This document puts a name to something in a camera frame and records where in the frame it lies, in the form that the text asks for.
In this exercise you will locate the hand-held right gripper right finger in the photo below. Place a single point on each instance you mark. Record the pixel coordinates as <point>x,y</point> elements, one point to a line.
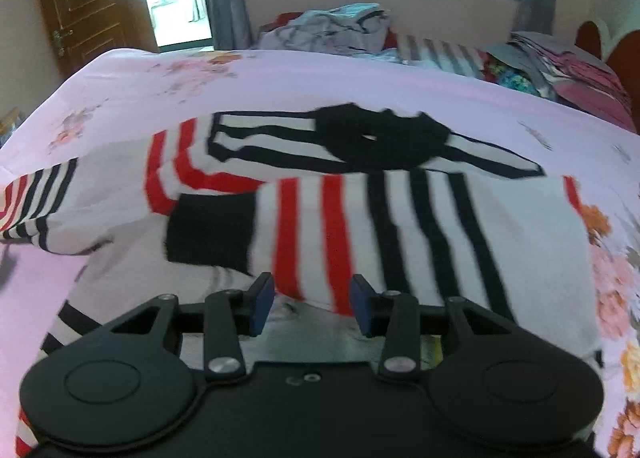
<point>360,307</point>

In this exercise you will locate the pink floral bed sheet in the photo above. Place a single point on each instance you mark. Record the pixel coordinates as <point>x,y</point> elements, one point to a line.
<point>280,80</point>

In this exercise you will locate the colourful patterned cloth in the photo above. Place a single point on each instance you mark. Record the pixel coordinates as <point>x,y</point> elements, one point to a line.
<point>507,76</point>

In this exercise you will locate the pink folded clothes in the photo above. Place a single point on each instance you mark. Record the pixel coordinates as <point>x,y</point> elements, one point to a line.
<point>595,85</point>

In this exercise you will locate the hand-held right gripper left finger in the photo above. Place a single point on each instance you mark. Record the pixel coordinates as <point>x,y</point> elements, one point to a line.
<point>263,305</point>

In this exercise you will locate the grey white striped cloth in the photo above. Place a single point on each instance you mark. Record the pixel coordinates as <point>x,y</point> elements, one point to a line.
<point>440,55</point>

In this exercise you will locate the pile of grey clothes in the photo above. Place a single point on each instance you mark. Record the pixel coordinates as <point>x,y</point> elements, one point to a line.
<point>325,30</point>

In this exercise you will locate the grey folded garment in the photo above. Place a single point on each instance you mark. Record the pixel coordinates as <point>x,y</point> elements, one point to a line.
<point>530,47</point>

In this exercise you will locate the red black white striped sweater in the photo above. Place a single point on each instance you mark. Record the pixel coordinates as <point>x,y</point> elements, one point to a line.
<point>310,218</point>

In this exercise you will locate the red and white headboard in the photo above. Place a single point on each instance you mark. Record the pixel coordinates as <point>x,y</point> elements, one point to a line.
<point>620,50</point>

